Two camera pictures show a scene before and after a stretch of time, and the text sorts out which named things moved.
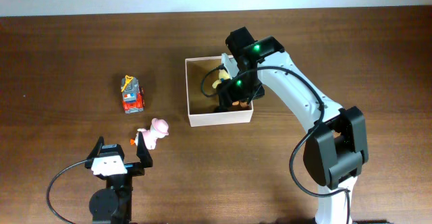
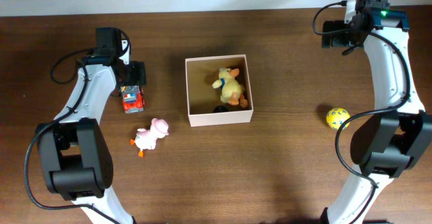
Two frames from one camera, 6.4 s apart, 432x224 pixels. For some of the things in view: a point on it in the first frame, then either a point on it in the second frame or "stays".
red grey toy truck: [133, 94] stays
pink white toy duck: [159, 129] stays
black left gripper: [138, 168] -> [140, 77]
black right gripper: [226, 100] -> [331, 34]
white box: [202, 74] stays
